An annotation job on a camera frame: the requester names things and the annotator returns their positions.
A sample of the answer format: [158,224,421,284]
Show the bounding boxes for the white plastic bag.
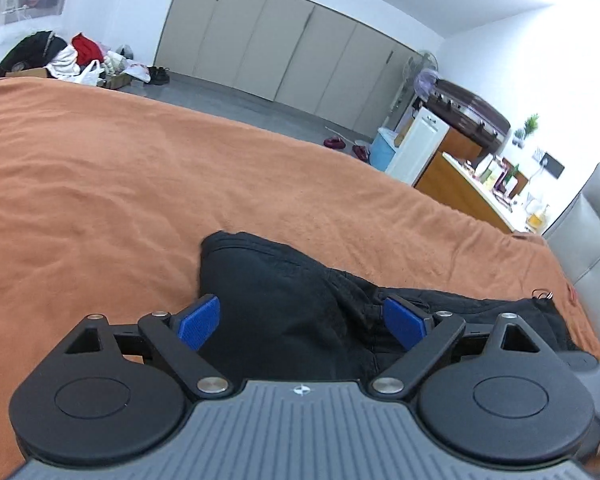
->
[72,59,106,86]

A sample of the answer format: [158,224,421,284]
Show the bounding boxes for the beige built-in wardrobe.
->
[155,0,423,133]

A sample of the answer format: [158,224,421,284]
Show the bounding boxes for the black jacket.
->
[0,31,68,80]

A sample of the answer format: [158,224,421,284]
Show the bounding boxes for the black pants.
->
[197,230,588,381]

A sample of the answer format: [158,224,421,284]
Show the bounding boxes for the yellow liquid bottle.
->
[525,202,551,231]

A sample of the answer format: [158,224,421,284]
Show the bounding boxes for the standing fan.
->
[390,49,438,116]

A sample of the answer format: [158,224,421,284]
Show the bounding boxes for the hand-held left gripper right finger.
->
[367,295,556,401]

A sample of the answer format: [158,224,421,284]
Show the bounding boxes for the dark purple suitcase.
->
[422,77,511,153]

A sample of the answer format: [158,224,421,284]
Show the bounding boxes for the light blue bin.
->
[369,127,398,172]

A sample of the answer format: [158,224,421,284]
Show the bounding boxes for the red cloth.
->
[71,32,103,63]

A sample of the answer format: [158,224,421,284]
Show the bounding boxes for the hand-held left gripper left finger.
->
[60,294,233,400]

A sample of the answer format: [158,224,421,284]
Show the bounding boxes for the orange blanket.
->
[0,77,600,480]

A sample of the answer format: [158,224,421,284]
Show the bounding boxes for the small potted plant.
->
[512,114,540,148]

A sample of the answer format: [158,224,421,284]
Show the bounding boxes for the grey padded headboard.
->
[542,162,600,351]

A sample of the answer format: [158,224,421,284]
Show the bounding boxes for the black wall socket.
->
[532,149,566,178]

